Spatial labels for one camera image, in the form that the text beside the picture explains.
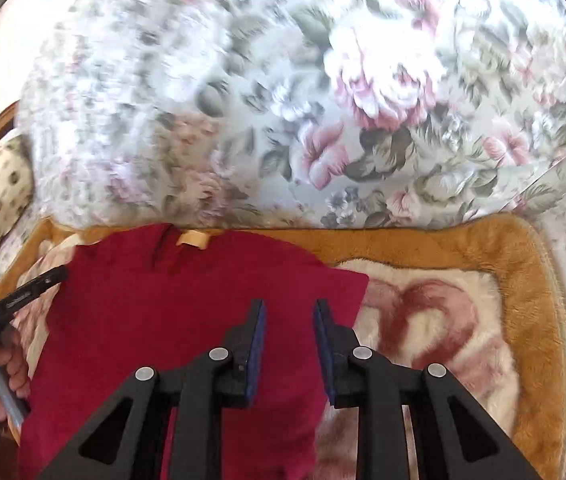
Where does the dark red long-sleeve shirt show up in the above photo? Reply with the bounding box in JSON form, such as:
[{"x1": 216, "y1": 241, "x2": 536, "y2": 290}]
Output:
[{"x1": 19, "y1": 224, "x2": 368, "y2": 479}]

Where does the orange plush floral blanket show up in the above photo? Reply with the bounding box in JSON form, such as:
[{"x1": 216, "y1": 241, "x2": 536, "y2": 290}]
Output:
[{"x1": 16, "y1": 216, "x2": 566, "y2": 479}]

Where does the floral grey quilt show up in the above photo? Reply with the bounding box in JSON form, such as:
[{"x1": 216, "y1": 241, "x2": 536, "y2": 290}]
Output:
[{"x1": 17, "y1": 0, "x2": 566, "y2": 229}]

